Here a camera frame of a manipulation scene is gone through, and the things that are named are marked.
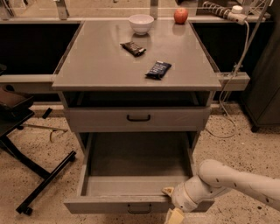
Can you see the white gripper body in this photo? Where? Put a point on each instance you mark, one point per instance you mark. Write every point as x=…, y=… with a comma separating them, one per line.
x=178, y=198

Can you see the yellow stick on floor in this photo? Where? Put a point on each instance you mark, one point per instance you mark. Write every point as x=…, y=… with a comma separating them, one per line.
x=52, y=129

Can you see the white bowl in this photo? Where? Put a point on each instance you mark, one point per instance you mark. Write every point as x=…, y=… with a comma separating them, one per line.
x=141, y=23

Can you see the white power strip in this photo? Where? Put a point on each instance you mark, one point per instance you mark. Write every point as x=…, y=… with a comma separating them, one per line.
x=234, y=14

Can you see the blue snack bag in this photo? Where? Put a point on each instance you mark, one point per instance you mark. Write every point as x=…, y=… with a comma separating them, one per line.
x=158, y=71

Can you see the dark cabinet at right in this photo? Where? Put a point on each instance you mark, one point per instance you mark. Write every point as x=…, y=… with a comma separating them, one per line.
x=261, y=99

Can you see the grey top drawer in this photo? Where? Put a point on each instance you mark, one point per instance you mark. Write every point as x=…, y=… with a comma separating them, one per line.
x=137, y=119

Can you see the brown snack bar wrapper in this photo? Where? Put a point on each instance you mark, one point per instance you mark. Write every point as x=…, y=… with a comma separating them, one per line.
x=133, y=48

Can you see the grey drawer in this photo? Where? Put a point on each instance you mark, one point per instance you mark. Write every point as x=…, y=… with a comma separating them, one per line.
x=137, y=119
x=125, y=172

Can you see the grey drawer cabinet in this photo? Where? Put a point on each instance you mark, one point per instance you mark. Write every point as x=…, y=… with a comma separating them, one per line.
x=98, y=73

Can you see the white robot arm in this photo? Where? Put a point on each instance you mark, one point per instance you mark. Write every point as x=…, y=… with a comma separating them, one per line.
x=215, y=179

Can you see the red apple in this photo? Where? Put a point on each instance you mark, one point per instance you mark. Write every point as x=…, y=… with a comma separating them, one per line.
x=180, y=15

